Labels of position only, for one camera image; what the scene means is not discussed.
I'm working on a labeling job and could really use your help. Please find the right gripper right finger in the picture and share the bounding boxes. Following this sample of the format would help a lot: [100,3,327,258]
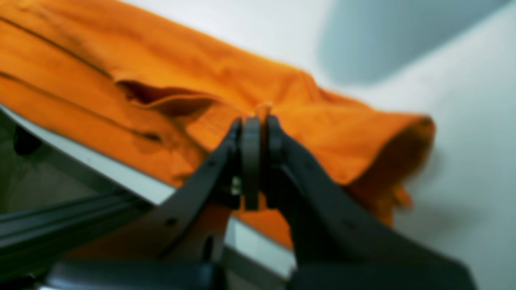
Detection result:
[262,116,476,290]

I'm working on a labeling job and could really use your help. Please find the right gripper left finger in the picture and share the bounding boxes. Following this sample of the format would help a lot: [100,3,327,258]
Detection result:
[44,117,262,290]

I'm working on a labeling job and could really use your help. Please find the orange t-shirt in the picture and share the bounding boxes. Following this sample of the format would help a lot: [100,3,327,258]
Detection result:
[1,0,435,226]

